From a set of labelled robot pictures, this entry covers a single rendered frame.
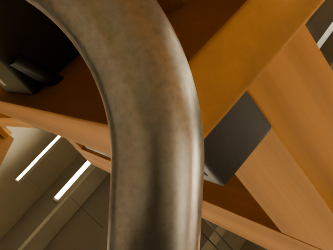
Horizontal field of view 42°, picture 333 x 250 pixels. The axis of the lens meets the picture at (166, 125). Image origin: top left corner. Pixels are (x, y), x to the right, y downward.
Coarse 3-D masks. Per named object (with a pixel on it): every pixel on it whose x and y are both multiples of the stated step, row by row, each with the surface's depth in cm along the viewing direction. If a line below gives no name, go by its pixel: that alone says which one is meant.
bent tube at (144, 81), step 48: (48, 0) 13; (96, 0) 13; (144, 0) 13; (96, 48) 13; (144, 48) 13; (144, 96) 13; (192, 96) 13; (144, 144) 13; (192, 144) 13; (144, 192) 13; (192, 192) 13; (144, 240) 13; (192, 240) 13
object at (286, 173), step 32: (160, 0) 35; (288, 64) 38; (320, 64) 40; (256, 96) 37; (288, 96) 38; (320, 96) 40; (288, 128) 39; (320, 128) 41; (256, 160) 45; (288, 160) 40; (320, 160) 41; (256, 192) 53; (288, 192) 46; (320, 192) 41; (288, 224) 54; (320, 224) 46
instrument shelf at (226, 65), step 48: (192, 0) 32; (240, 0) 25; (288, 0) 26; (192, 48) 24; (240, 48) 24; (0, 96) 61; (48, 96) 39; (96, 96) 29; (240, 96) 25; (96, 144) 30
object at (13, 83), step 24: (0, 0) 42; (24, 0) 43; (0, 24) 42; (24, 24) 43; (48, 24) 44; (0, 48) 42; (24, 48) 43; (48, 48) 44; (72, 48) 46; (0, 72) 48
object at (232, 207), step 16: (96, 160) 130; (208, 192) 76; (224, 192) 73; (240, 192) 70; (208, 208) 77; (224, 208) 70; (240, 208) 67; (256, 208) 65; (224, 224) 77; (240, 224) 70; (256, 224) 63; (272, 224) 61; (256, 240) 70; (272, 240) 64; (288, 240) 58
